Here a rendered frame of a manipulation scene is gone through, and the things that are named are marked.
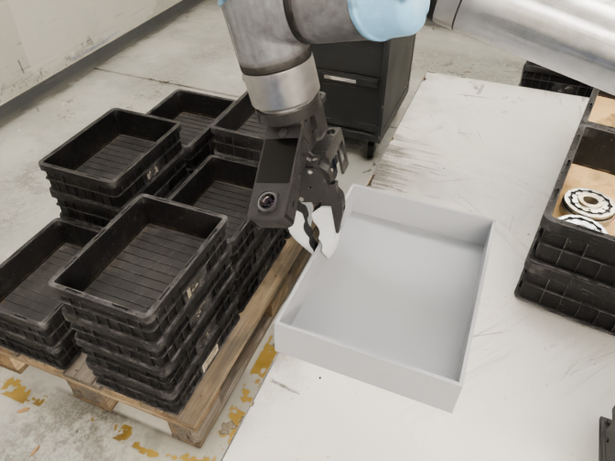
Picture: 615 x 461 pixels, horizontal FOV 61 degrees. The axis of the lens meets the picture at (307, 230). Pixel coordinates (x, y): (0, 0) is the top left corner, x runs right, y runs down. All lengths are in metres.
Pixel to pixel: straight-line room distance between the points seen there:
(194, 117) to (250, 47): 1.91
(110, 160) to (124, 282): 0.62
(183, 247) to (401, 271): 0.98
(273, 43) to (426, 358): 0.37
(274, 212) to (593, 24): 0.34
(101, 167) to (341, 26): 1.59
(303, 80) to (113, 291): 1.08
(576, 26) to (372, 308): 0.36
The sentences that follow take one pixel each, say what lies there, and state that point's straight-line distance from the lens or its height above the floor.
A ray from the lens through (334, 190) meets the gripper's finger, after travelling 0.59.
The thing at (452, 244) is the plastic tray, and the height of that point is 1.05.
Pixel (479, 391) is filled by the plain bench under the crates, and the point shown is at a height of 0.70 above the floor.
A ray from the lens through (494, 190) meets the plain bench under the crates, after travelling 1.49.
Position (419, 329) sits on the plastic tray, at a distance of 0.64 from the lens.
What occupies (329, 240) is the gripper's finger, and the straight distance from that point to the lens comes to 0.64.
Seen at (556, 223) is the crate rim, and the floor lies 0.93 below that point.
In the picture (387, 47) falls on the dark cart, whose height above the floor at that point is 0.62.
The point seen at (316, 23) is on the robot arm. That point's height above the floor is 1.38.
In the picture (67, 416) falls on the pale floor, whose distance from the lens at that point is 1.93.
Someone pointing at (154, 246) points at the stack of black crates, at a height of 0.49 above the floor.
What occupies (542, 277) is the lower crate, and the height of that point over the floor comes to 0.78.
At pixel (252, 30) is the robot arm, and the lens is 0.52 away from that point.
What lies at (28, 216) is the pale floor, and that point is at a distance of 2.73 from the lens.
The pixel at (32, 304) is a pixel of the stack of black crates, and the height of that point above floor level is 0.27.
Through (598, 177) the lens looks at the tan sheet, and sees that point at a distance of 1.40.
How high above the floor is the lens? 1.55
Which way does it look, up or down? 42 degrees down
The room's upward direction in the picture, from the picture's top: straight up
